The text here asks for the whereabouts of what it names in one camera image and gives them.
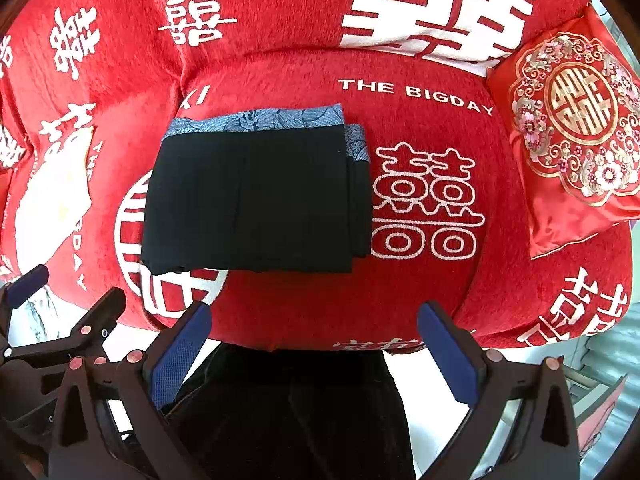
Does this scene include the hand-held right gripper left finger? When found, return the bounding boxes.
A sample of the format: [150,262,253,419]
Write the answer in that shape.
[47,300,215,480]

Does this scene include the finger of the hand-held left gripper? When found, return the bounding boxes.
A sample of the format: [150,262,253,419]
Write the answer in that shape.
[0,264,51,356]
[7,287,128,363]

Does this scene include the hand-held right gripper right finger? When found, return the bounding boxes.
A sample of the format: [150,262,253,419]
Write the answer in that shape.
[416,301,582,480]

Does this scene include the black pants with blue waistband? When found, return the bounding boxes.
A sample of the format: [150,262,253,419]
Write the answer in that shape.
[140,103,374,276]

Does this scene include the person's dark trouser legs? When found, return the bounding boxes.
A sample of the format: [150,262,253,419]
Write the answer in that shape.
[167,342,417,480]

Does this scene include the pale pink board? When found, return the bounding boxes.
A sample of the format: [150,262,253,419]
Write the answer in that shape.
[574,374,630,458]

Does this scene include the red embroidered cushion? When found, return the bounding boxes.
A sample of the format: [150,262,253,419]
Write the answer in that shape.
[486,2,640,261]

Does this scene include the red printed sofa cover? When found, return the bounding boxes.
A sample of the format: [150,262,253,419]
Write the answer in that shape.
[0,0,640,353]

